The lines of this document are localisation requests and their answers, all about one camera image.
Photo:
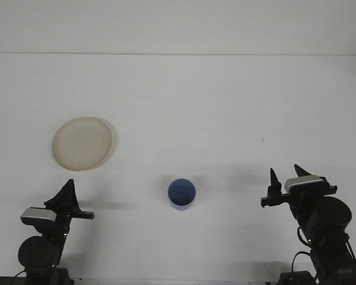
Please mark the pale blue cup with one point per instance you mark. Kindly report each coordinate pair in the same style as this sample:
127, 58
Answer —
181, 191

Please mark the pale round plate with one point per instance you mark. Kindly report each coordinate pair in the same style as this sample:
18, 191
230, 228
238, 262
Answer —
81, 144

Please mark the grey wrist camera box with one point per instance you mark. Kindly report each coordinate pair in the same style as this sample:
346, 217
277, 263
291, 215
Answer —
302, 181
37, 215

